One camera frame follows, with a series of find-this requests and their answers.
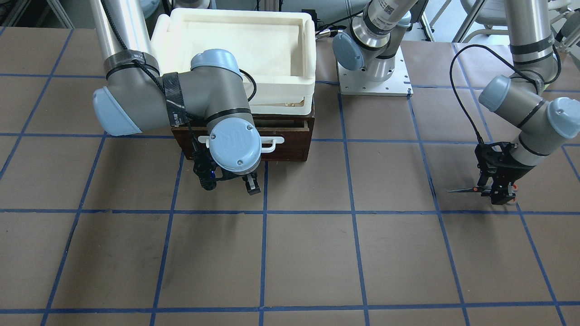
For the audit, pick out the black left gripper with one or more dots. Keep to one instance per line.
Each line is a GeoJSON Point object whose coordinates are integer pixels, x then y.
{"type": "Point", "coordinates": [515, 172]}

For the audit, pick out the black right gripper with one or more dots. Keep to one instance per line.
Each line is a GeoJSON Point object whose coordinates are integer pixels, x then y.
{"type": "Point", "coordinates": [250, 184]}

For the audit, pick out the drawer with white handle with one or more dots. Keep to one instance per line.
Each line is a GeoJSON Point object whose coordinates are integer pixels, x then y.
{"type": "Point", "coordinates": [295, 129]}

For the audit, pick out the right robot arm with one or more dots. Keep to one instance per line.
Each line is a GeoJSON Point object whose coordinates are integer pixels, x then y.
{"type": "Point", "coordinates": [138, 98]}

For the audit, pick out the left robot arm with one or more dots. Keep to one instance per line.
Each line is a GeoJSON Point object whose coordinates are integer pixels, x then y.
{"type": "Point", "coordinates": [369, 43]}

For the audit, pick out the dark wooden drawer box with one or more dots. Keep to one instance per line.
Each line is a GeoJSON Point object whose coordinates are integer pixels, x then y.
{"type": "Point", "coordinates": [279, 154]}

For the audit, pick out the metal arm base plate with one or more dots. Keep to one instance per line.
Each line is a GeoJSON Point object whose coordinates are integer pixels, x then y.
{"type": "Point", "coordinates": [390, 79]}

